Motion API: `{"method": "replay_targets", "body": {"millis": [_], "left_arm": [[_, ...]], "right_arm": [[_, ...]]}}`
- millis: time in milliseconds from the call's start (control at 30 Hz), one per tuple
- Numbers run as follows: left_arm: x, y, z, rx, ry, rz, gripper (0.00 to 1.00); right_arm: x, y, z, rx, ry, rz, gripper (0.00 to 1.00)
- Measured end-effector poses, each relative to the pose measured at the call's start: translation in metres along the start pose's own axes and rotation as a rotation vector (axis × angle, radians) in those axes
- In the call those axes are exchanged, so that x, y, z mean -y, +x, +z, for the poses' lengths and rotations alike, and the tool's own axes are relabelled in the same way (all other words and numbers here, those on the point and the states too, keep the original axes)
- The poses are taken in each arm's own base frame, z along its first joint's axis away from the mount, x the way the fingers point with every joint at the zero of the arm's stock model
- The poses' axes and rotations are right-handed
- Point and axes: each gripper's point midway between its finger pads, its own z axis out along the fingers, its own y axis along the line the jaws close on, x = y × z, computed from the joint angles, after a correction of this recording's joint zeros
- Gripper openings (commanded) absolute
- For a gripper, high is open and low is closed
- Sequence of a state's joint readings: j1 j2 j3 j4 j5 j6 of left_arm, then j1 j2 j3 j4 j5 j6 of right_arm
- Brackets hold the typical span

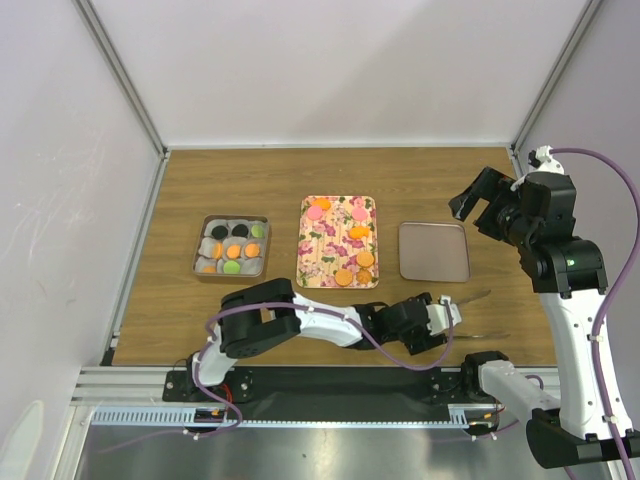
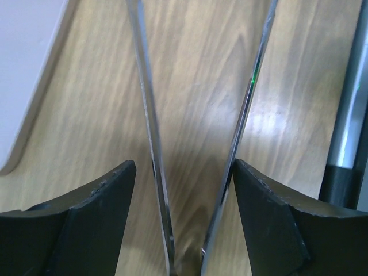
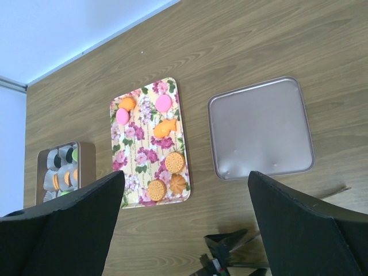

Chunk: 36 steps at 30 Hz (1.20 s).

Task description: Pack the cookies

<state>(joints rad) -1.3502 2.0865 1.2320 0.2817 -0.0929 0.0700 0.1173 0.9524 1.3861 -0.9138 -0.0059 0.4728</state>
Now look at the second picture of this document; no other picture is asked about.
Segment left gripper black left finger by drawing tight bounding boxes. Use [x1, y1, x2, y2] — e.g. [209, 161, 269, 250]
[1, 160, 136, 275]

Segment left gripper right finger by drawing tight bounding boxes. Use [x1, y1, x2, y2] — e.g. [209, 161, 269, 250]
[233, 159, 367, 275]

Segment metal tongs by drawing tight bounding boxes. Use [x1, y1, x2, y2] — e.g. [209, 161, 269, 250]
[127, 1, 277, 275]

